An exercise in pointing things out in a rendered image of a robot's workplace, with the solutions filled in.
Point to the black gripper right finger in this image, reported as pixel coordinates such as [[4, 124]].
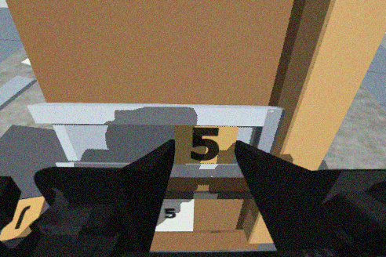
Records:
[[292, 199]]

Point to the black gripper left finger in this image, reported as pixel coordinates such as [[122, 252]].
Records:
[[138, 189]]

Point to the white flat square tile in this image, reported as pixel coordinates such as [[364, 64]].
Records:
[[27, 62]]

